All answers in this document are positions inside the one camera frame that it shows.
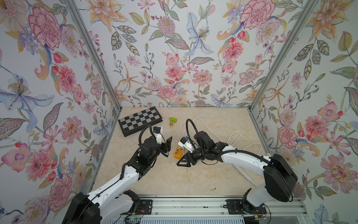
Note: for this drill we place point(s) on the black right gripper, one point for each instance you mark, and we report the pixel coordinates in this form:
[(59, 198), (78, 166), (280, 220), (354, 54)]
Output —
[(188, 157)]

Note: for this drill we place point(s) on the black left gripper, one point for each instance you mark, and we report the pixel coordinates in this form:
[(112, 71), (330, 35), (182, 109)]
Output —
[(168, 144)]

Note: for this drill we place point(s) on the orange power strip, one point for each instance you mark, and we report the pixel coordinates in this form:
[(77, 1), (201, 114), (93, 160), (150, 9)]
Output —
[(178, 153)]

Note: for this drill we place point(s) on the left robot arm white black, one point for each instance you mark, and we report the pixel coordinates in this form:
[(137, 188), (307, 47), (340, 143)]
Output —
[(114, 198)]

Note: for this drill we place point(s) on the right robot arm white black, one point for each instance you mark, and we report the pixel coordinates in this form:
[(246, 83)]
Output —
[(279, 178)]

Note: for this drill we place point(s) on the green cylinder block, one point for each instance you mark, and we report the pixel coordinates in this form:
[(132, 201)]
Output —
[(173, 119)]

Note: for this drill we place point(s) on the black white folding chessboard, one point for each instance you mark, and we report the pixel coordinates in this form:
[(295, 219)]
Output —
[(138, 121)]

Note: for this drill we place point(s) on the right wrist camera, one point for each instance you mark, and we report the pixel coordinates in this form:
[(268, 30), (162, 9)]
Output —
[(185, 143)]

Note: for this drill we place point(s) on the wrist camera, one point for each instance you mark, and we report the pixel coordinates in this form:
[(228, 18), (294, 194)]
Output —
[(157, 131), (185, 143)]

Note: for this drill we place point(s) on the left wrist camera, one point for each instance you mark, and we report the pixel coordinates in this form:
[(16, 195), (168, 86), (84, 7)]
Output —
[(157, 131)]

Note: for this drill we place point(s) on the aluminium front rail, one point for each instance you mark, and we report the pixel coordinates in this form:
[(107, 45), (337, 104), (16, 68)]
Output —
[(182, 207)]

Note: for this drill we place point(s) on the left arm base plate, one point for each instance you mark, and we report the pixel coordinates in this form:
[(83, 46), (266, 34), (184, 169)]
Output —
[(130, 203)]

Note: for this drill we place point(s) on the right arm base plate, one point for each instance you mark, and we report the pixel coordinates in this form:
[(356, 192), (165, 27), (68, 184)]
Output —
[(242, 206)]

